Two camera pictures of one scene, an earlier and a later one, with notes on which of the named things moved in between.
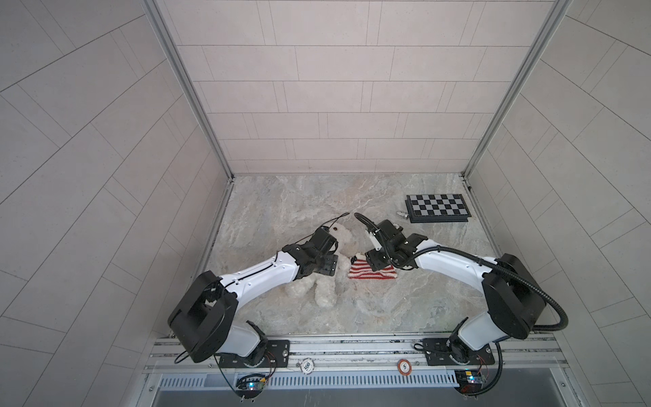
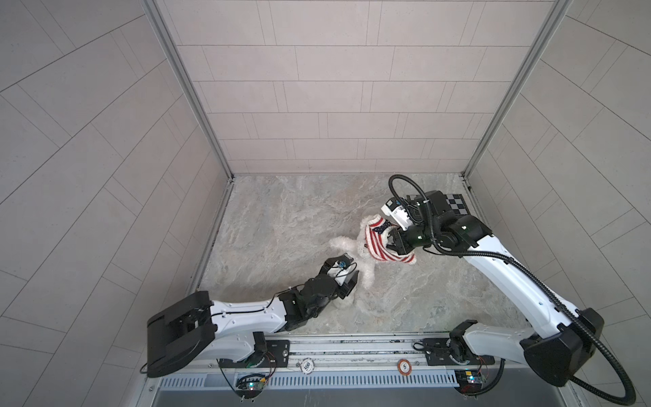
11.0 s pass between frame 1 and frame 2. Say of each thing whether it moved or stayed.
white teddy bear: moved
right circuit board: stayed
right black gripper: moved
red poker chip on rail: stayed
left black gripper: moved
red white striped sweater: moved
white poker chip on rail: stayed
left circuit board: stayed
